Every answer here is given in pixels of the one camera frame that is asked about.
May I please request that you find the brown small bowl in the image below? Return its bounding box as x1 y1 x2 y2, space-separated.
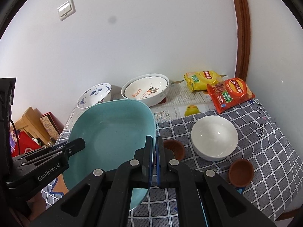
228 159 254 187
163 139 185 161

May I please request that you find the patterned red box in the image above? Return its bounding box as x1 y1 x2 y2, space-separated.
40 112 64 140

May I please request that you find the large white outer bowl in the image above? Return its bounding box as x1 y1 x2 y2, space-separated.
121 73 170 107

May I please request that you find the yellow chips bag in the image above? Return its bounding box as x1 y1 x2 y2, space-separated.
183 71 224 92

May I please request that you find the lemon print inner bowl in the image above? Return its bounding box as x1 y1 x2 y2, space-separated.
124 76 167 100

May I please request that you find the red chips bag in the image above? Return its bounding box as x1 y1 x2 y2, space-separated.
207 77 255 114

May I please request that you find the black cable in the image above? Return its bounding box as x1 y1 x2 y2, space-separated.
9 119 22 156

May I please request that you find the light blue square plate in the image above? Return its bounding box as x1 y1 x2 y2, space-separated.
62 98 157 212

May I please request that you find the red paper bag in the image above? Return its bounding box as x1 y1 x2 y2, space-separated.
12 131 41 157

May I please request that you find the white wall switch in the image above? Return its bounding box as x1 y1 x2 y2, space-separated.
57 0 76 21

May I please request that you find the wooden furniture piece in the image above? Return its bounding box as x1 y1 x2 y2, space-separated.
14 107 51 145

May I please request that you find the brown wooden door frame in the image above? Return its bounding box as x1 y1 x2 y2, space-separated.
234 0 251 81

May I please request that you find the blue crane pattern bowl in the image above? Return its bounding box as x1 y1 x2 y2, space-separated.
77 83 112 109

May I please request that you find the plain white bowl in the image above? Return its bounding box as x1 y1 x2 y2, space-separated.
191 115 238 161

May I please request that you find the grey checkered tablecloth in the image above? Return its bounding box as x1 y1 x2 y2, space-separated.
41 98 303 227

